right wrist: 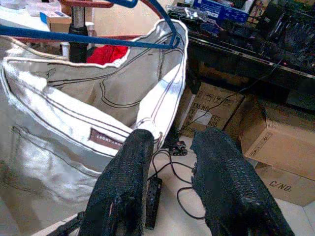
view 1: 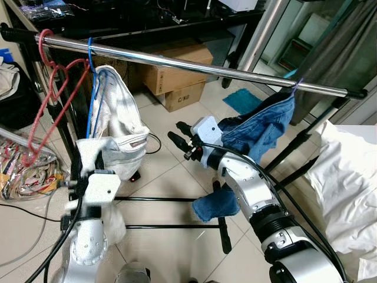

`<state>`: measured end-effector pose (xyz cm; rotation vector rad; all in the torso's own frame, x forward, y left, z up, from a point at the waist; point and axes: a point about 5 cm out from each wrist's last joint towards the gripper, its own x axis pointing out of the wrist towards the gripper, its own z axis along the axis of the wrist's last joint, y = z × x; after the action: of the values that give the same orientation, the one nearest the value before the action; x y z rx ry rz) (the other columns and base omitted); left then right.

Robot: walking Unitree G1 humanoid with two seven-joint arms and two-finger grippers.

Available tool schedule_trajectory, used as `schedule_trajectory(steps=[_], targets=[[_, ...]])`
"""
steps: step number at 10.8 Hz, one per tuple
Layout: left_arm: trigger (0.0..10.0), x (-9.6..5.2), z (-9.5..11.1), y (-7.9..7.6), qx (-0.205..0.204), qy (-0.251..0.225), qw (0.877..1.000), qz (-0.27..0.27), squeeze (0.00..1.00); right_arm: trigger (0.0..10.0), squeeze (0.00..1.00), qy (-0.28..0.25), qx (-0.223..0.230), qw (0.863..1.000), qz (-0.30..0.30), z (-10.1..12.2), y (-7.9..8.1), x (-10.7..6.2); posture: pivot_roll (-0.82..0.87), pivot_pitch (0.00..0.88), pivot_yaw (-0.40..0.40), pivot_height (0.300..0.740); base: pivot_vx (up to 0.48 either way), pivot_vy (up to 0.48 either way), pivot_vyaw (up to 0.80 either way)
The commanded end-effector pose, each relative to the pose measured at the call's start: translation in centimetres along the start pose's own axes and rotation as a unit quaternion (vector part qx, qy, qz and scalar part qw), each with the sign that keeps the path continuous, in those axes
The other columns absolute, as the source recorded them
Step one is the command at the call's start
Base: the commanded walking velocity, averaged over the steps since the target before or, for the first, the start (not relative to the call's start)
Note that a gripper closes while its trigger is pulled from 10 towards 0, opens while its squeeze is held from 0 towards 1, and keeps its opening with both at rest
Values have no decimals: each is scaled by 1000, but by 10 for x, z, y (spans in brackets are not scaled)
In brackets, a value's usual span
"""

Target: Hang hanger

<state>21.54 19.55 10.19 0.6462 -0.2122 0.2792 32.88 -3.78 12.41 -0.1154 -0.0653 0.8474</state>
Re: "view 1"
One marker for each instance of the grey robot foot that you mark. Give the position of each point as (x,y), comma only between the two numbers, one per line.
(132,275)

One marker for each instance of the grey curtain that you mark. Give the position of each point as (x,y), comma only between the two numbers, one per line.
(341,53)

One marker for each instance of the lavender hanger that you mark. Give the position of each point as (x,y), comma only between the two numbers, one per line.
(296,87)

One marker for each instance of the silver door frame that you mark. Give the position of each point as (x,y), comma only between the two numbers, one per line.
(265,29)

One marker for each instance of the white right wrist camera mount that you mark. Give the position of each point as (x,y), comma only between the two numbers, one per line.
(207,131)

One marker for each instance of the teal floor mat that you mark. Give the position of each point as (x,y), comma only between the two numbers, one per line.
(241,101)

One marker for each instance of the black bag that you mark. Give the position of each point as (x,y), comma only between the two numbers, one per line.
(20,106)

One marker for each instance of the white bedding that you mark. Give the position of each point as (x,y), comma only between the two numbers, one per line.
(347,177)

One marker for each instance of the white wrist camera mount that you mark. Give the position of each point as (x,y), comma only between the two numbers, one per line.
(207,131)
(103,188)

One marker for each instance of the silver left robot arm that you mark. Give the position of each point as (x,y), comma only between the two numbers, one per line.
(88,247)

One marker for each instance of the blue denim jeans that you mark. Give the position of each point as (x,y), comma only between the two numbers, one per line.
(265,127)

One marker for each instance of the white device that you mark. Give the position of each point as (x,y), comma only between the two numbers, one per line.
(238,5)

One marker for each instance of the black clothes rack frame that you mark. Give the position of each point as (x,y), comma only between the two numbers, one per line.
(224,236)

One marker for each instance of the chrome clothes rail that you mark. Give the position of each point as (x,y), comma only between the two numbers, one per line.
(194,65)

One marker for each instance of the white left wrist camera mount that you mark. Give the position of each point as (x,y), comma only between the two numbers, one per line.
(103,188)

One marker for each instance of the cream white jeans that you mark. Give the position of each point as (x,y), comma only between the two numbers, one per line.
(121,118)

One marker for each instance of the small printed cardboard box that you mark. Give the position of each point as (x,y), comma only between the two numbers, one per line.
(182,97)

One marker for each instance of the colourful plastic bag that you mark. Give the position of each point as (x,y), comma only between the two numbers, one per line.
(29,177)

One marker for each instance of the large cardboard box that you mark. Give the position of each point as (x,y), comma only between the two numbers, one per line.
(177,76)

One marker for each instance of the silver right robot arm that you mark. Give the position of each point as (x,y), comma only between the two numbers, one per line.
(253,188)

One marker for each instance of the black desk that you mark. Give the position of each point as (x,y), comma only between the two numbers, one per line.
(147,29)

